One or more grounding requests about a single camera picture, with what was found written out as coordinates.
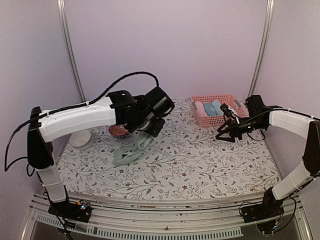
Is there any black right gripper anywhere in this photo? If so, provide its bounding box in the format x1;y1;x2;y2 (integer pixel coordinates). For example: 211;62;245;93
216;115;267;143

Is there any light blue towel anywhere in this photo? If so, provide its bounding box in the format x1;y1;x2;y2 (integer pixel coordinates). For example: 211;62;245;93
211;99;224;116

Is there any green panda towel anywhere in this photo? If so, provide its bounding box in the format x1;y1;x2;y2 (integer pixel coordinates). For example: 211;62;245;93
112;131;154;167

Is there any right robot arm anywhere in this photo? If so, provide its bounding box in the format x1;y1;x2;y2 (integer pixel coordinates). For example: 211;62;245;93
215;95;320;218

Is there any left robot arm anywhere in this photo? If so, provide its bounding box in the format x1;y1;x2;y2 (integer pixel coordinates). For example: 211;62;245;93
27;86;175;217

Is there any pink plastic basket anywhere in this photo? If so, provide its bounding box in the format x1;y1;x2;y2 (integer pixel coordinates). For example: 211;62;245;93
190;94;249;127

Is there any rolled blue towel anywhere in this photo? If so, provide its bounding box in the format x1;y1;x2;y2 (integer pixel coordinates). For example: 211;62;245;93
203;102;217;117

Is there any rolled pink towel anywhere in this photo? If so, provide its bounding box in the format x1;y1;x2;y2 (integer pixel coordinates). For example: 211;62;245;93
194;101;208;117

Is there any floral table mat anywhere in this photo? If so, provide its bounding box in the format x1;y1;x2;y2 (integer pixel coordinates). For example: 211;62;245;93
57;99;280;201

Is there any white ceramic bowl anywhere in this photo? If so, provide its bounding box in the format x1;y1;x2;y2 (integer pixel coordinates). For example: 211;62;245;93
69;129;92;150

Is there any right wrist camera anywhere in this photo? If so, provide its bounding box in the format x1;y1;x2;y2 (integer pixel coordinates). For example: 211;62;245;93
220;103;240;124

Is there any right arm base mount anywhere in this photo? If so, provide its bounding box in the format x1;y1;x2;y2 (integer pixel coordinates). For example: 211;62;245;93
239;203;285;223

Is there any right aluminium frame post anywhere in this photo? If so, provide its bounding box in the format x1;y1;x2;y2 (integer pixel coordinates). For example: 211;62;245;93
246;0;275;98

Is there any aluminium frame post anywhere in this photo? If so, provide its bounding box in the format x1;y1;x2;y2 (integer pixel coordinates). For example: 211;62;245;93
246;0;275;98
56;0;86;102

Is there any front aluminium rail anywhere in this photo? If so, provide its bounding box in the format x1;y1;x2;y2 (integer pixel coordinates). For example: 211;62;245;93
28;193;303;238

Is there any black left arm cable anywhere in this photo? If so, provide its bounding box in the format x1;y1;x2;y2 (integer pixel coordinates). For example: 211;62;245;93
4;71;161;172

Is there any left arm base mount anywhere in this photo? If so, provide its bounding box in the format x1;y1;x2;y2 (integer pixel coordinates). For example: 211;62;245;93
48;200;93;223

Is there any left aluminium frame post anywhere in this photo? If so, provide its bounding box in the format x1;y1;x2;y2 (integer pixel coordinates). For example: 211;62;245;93
56;0;86;102

